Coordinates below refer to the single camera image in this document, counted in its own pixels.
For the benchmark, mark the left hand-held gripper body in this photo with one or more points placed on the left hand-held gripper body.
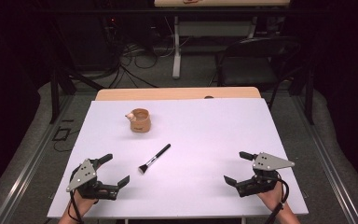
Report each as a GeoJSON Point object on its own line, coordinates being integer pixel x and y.
{"type": "Point", "coordinates": [82, 174]}

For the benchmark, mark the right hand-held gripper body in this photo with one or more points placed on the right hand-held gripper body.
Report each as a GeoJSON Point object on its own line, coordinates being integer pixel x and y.
{"type": "Point", "coordinates": [268, 163]}

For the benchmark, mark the tan bear ceramic cup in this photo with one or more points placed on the tan bear ceramic cup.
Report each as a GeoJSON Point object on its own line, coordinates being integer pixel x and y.
{"type": "Point", "coordinates": [141, 124]}

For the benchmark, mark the person's left hand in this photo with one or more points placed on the person's left hand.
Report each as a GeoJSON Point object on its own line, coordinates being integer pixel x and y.
{"type": "Point", "coordinates": [82, 203]}

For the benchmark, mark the person's right hand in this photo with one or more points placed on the person's right hand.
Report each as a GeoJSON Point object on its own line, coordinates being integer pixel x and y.
{"type": "Point", "coordinates": [272, 197]}

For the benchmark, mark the black metal stand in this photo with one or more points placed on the black metal stand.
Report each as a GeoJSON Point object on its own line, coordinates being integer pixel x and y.
{"type": "Point", "coordinates": [309, 93]}
{"type": "Point", "coordinates": [55, 93]}

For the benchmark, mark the black folding chair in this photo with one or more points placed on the black folding chair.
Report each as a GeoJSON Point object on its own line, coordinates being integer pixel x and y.
{"type": "Point", "coordinates": [248, 71]}

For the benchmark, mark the wooden table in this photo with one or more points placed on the wooden table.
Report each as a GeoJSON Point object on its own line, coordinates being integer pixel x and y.
{"type": "Point", "coordinates": [167, 93]}

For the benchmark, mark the white framed background desk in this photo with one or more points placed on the white framed background desk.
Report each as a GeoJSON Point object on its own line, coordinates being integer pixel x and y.
{"type": "Point", "coordinates": [176, 46]}

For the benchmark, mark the black floor socket frame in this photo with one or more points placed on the black floor socket frame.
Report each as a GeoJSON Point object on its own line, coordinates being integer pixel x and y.
{"type": "Point", "coordinates": [61, 133]}

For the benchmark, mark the metal floor rail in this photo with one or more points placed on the metal floor rail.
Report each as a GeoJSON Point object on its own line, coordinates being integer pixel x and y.
{"type": "Point", "coordinates": [28, 174]}
{"type": "Point", "coordinates": [329, 168]}

